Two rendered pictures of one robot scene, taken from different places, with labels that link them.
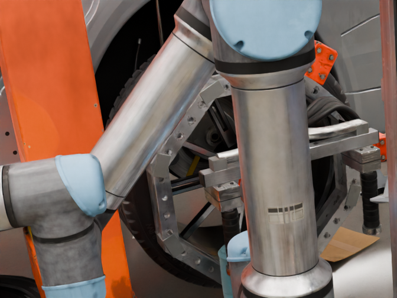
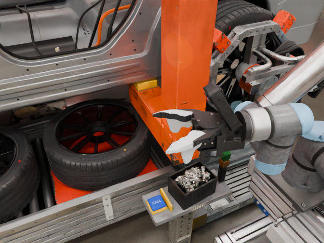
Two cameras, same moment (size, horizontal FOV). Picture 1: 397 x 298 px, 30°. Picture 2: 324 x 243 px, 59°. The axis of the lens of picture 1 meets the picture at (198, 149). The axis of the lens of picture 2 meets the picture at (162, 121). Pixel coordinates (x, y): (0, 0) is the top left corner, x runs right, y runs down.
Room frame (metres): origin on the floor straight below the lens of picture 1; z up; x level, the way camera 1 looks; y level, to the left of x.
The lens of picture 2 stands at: (0.34, 0.52, 1.62)
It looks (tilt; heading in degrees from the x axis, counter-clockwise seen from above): 38 degrees down; 353
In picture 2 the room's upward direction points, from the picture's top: straight up
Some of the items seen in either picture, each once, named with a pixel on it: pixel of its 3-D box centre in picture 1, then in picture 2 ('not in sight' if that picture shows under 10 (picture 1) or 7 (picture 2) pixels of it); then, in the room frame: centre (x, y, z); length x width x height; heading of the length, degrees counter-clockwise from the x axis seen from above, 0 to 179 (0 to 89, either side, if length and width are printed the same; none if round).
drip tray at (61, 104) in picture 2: not in sight; (38, 112); (2.67, 1.41, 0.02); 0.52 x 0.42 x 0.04; 102
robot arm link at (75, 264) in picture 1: (71, 258); (269, 147); (0.84, 0.18, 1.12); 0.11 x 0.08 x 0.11; 4
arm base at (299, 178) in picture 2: not in sight; (306, 166); (0.98, -0.08, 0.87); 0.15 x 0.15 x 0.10
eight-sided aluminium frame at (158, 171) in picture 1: (257, 177); (247, 72); (1.71, -0.14, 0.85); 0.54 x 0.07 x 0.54; 108
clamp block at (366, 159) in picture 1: (360, 155); not in sight; (1.56, -0.36, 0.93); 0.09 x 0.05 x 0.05; 18
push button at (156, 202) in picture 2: not in sight; (156, 203); (1.18, 0.44, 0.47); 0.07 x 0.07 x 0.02; 18
